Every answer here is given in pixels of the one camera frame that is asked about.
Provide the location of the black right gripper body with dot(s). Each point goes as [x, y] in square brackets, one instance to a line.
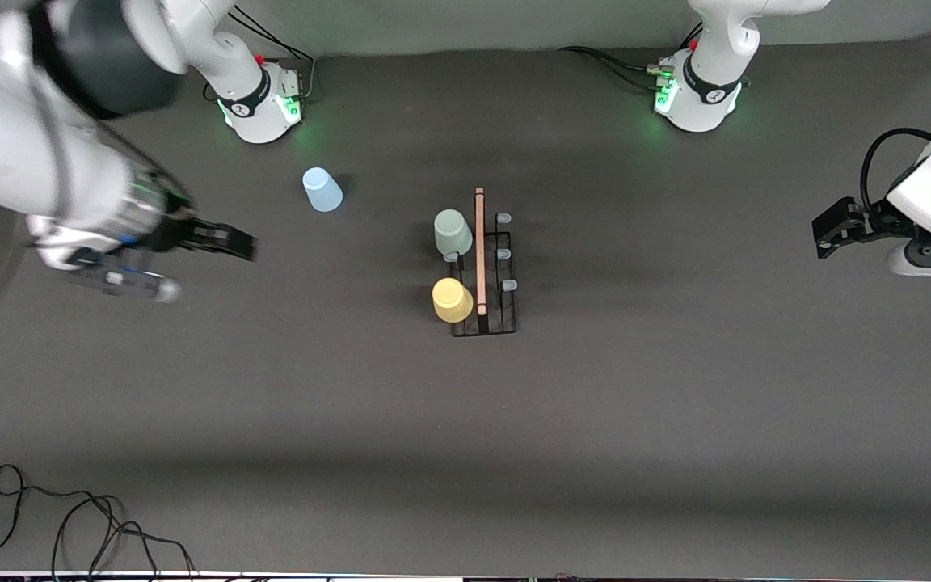
[175, 233]

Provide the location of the yellow plastic cup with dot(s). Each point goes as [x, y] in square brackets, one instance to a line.
[451, 301]

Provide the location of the light blue plastic cup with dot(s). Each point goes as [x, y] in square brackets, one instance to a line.
[322, 192]

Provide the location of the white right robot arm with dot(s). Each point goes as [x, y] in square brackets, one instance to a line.
[21, 153]

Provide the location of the pale green plastic cup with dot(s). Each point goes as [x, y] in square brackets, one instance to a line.
[453, 234]

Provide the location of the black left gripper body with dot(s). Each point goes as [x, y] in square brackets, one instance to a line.
[874, 219]

